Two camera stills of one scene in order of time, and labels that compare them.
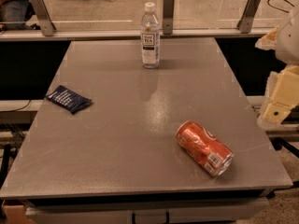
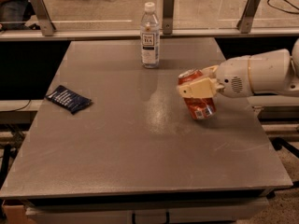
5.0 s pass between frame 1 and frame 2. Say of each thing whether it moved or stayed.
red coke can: moved
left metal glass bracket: stayed
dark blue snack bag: stayed
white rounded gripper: moved
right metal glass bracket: stayed
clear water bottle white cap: stayed
